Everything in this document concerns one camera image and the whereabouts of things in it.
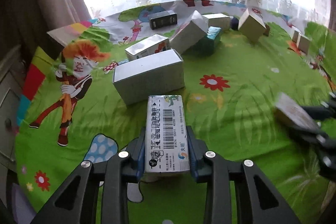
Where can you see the blue pencil sharpener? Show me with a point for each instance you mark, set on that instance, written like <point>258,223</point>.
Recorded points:
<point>234,23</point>

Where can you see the white barcode medicine box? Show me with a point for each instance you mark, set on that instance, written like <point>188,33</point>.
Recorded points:
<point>166,145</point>

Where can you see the beige cube box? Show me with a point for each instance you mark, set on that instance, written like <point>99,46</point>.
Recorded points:
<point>251,25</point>

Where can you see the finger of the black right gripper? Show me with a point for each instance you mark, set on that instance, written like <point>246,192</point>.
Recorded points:
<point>321,143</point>
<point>325,110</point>

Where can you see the maroon binder clip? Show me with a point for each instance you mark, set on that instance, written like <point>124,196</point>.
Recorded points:
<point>267,30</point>

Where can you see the large silver grey box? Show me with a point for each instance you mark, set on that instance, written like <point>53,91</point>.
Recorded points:
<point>152,75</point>

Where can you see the black rectangular box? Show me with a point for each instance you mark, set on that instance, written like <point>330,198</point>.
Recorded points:
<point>162,19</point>

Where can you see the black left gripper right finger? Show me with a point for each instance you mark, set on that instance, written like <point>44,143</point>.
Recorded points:
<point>257,199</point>

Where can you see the long white tilted box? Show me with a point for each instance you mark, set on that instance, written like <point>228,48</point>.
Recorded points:
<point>190,32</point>

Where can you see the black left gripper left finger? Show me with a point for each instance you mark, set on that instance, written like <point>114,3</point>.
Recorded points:
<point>75,200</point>

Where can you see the white cube box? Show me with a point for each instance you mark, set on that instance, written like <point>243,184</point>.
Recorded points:
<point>288,112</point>

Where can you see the small white cartoon box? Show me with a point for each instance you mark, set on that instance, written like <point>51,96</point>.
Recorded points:
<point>148,46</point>

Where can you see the white drawer cabinet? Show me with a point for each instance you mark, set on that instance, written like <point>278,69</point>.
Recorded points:
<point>11,90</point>

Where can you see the teal green box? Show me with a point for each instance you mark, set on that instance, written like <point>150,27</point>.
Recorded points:
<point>207,44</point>

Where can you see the small beige box pair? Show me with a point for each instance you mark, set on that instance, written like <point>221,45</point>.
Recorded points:
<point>301,42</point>

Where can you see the green cartoon printed cloth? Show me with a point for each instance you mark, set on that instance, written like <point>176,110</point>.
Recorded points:
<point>228,100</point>

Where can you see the white box with text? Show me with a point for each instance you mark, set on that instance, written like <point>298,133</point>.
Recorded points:
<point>218,20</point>

